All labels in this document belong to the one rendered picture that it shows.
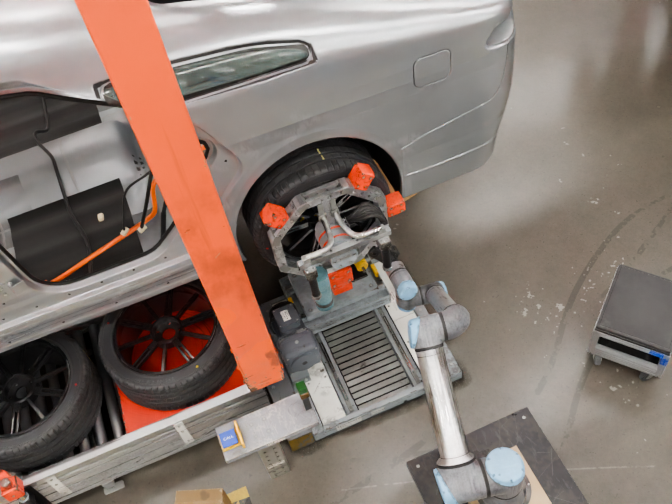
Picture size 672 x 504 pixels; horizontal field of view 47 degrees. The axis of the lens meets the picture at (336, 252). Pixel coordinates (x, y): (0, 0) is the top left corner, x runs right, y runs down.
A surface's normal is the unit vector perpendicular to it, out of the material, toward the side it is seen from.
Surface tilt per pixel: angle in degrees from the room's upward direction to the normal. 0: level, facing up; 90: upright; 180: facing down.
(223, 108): 80
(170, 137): 90
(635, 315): 0
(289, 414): 0
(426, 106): 90
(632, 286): 0
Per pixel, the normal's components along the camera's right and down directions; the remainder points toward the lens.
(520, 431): -0.11, -0.59
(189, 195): 0.37, 0.72
